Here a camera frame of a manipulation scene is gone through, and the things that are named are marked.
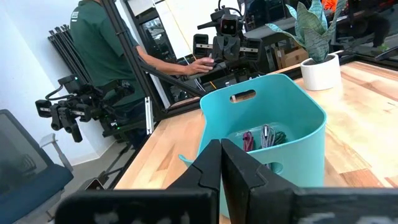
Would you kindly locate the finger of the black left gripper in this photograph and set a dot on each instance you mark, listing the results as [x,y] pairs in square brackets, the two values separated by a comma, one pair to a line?
[234,48]
[220,48]

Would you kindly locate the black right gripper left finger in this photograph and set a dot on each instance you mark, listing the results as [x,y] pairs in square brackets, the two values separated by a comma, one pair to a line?
[192,193]

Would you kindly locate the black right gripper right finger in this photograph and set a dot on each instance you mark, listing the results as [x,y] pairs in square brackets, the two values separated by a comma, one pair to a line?
[248,193]

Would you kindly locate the teal plastic storage bin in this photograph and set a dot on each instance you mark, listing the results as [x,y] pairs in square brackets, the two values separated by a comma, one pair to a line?
[292,105]

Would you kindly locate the background robot arm gripper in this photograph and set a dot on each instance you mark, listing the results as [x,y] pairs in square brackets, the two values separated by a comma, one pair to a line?
[77,109]

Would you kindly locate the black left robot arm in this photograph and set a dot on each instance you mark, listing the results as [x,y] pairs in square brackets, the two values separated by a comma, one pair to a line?
[245,68]

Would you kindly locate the brown cardboard box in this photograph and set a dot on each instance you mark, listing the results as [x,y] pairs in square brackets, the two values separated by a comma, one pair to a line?
[292,57]

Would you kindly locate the green snake plant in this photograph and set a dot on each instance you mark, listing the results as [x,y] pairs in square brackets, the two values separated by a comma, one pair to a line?
[314,37]

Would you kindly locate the white plant pot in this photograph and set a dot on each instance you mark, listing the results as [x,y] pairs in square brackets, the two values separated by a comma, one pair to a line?
[321,74]

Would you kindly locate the person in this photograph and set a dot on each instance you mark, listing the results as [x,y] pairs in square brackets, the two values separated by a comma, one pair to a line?
[96,46]

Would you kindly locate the black tripod bundle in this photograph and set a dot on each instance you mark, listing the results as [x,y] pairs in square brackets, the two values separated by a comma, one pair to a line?
[66,53]

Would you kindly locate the blue office chair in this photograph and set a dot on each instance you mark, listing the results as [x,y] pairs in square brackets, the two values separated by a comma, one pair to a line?
[28,183]

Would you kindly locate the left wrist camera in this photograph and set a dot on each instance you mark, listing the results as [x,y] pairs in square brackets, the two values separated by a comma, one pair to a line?
[229,26]

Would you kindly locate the silver frame bracket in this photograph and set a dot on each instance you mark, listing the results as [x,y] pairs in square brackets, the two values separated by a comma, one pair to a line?
[149,115]

